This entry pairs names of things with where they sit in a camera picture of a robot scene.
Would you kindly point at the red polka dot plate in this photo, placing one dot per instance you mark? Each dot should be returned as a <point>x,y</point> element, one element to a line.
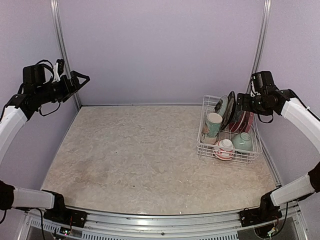
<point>244,123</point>

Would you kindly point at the aluminium front rail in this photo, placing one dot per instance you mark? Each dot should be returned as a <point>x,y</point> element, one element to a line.
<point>102,225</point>

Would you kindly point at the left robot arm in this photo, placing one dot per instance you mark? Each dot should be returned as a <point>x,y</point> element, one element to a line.
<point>42,83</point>

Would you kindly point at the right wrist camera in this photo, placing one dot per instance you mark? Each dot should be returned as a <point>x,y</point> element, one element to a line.
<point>252,86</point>

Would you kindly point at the teal floral cup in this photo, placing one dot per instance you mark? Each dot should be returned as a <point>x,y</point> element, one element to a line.
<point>211,128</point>

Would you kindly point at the red teal floral plate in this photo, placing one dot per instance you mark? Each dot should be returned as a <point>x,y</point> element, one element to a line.
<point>221,107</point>

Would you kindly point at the white wire dish rack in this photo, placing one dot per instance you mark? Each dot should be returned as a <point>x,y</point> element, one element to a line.
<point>207,150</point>

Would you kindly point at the black striped rim plate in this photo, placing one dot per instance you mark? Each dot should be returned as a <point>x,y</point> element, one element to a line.
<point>230,110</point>

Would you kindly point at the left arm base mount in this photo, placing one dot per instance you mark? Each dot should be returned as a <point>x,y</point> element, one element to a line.
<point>66,216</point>

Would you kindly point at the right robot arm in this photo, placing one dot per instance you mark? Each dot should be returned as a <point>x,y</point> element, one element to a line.
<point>265,100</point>

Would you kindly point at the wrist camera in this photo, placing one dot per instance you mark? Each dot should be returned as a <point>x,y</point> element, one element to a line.
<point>252,86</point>
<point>58,70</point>

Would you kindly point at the red white small bowl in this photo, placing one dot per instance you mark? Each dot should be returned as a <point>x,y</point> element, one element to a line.
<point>224,149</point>

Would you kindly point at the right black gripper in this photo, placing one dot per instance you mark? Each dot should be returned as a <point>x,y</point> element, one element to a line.
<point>246,106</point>

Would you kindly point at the left aluminium post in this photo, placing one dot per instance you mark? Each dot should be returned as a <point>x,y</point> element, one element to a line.
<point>55,11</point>

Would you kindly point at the light green bowl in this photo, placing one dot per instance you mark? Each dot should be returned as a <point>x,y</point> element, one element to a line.
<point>242,142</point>

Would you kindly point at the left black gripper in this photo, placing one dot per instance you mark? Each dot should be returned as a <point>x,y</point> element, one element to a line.
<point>69,90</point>

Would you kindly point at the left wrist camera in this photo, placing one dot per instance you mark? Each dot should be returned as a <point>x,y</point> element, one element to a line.
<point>58,70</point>

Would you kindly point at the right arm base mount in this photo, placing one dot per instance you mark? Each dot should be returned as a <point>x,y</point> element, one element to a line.
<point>264,213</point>

